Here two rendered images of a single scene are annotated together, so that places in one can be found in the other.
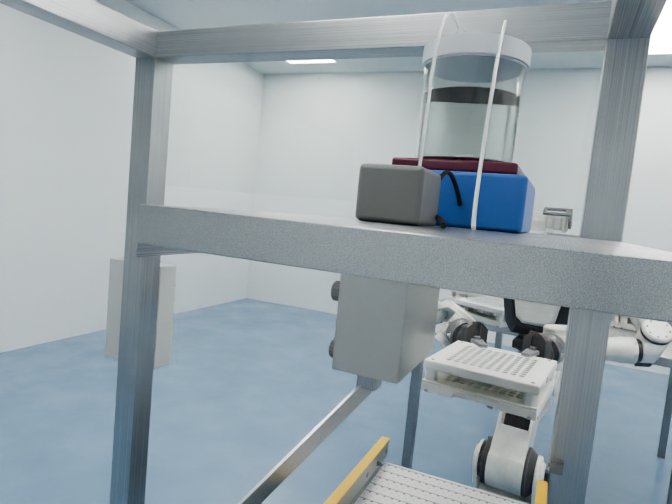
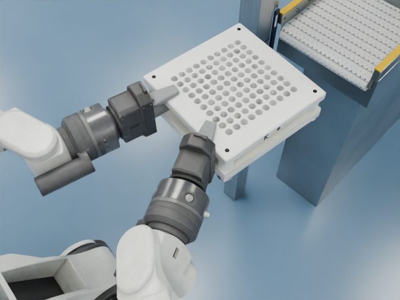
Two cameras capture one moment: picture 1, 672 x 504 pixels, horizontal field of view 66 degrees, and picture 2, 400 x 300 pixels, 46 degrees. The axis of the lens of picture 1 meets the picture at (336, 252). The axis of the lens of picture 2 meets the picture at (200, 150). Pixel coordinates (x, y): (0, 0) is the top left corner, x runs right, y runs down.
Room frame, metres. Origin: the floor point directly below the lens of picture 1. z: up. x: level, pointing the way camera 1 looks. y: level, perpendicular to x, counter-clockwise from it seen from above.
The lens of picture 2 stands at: (1.74, -0.23, 1.63)
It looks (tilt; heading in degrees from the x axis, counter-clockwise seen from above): 56 degrees down; 201
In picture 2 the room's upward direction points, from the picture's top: straight up
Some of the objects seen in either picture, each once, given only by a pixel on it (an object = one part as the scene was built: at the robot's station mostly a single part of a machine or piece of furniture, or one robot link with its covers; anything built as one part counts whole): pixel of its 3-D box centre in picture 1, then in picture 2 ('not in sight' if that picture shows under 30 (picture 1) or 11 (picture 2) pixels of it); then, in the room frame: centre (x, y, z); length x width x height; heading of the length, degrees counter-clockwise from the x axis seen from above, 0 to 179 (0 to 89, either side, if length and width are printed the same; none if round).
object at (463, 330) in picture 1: (468, 340); (189, 184); (1.38, -0.38, 0.96); 0.12 x 0.10 x 0.13; 2
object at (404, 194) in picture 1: (402, 196); not in sight; (0.57, -0.07, 1.31); 0.10 x 0.07 x 0.06; 157
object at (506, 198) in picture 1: (455, 196); not in sight; (0.78, -0.17, 1.32); 0.21 x 0.20 x 0.09; 67
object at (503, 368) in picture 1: (492, 364); (233, 87); (1.16, -0.38, 0.96); 0.25 x 0.24 x 0.02; 59
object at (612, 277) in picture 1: (463, 246); not in sight; (0.59, -0.15, 1.26); 0.62 x 0.38 x 0.04; 157
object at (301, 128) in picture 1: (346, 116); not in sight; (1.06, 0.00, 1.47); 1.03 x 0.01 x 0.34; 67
